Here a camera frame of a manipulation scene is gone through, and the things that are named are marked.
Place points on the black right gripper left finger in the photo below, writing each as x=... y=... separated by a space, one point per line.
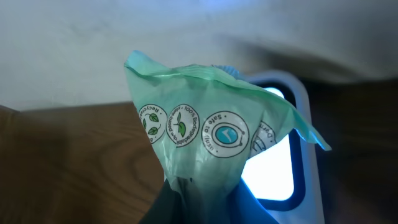
x=166 y=209

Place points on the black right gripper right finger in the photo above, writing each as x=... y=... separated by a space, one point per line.
x=244 y=208

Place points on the teal snack packet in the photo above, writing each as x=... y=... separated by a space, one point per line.
x=172 y=104

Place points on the white barcode scanner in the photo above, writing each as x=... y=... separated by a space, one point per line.
x=289 y=174

